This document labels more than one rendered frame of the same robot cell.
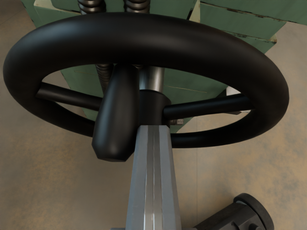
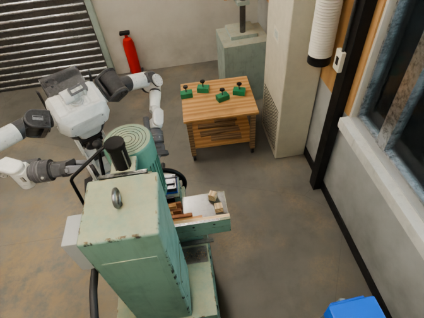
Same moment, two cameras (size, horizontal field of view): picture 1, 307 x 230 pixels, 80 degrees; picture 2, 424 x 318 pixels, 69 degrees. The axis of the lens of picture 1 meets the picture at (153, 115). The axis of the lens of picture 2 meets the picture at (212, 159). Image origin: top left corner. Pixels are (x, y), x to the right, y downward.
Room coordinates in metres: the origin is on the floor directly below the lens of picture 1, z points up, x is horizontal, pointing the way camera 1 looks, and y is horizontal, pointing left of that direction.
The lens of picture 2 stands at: (1.11, 0.61, 2.24)
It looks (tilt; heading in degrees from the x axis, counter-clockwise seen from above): 47 degrees down; 196
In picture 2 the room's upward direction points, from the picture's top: 6 degrees counter-clockwise
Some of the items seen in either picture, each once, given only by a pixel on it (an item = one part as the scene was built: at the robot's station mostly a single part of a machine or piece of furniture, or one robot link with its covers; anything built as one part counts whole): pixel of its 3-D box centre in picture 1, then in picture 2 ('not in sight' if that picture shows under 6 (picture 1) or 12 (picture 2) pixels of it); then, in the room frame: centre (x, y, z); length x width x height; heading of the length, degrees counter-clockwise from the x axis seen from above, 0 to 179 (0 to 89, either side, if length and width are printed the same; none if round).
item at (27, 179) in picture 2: not in sight; (29, 171); (0.47, -0.33, 1.33); 0.11 x 0.11 x 0.11; 19
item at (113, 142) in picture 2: not in sight; (122, 163); (0.53, 0.16, 1.53); 0.08 x 0.08 x 0.17; 19
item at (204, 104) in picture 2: not in sight; (217, 115); (-1.17, 0.08, 0.32); 0.66 x 0.57 x 0.64; 108
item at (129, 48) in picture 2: not in sight; (131, 54); (-2.25, -1.24, 0.30); 0.19 x 0.18 x 0.60; 20
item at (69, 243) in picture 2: not in sight; (84, 242); (0.75, 0.09, 1.40); 0.10 x 0.06 x 0.16; 19
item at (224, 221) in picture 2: not in sight; (168, 229); (0.42, 0.17, 0.93); 0.60 x 0.02 x 0.06; 109
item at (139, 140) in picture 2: not in sight; (137, 168); (0.40, 0.12, 1.35); 0.18 x 0.18 x 0.31
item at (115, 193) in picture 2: not in sight; (116, 198); (0.68, 0.21, 1.55); 0.06 x 0.02 x 0.07; 19
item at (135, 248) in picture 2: not in sight; (149, 260); (0.68, 0.21, 1.16); 0.22 x 0.22 x 0.72; 19
